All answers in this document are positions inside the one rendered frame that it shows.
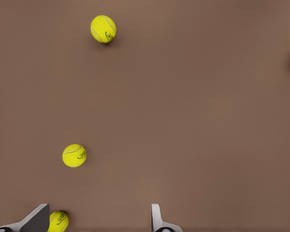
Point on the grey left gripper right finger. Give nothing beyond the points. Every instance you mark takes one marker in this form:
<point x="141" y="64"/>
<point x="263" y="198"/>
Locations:
<point x="156" y="217"/>

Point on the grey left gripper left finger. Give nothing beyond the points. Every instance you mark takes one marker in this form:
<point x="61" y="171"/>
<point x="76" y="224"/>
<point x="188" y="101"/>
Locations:
<point x="35" y="220"/>

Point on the yellow tennis ball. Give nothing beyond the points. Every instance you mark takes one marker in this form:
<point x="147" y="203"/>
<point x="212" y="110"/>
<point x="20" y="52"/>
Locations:
<point x="74" y="155"/>
<point x="59" y="221"/>
<point x="103" y="29"/>

